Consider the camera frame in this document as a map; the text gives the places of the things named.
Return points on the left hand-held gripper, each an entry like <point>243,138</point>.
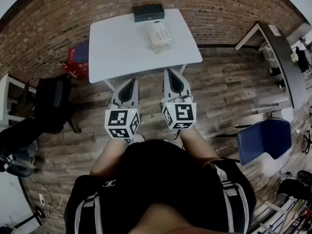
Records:
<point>118,121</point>

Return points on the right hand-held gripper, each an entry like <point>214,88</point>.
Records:
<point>182,113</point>

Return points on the person's left forearm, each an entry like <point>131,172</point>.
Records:
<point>107,157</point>

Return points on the person's right forearm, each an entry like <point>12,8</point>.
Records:
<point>197,147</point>

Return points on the white table leg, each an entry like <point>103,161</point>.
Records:
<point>109,84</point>
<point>183,68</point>

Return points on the white shoe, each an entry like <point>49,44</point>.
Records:
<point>139,138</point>

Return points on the white telephone base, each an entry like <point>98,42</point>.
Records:
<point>163,34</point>

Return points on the black office chair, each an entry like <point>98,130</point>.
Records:
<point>54,101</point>

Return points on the black metal box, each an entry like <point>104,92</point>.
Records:
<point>148,12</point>

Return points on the person's black striped shirt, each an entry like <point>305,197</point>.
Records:
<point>156,174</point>

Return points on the blue chair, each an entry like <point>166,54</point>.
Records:
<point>265,140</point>

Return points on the white label sheet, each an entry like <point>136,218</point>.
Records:
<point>275,30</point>

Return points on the white shelf unit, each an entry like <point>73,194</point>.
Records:
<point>7,99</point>

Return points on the black headphones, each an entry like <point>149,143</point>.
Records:
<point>17,169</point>

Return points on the white power strip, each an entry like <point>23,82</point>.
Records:
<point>42,199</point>

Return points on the black floor stand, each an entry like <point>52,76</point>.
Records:
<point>36,213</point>

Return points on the black desk with white frame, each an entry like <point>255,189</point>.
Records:
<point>285,57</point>

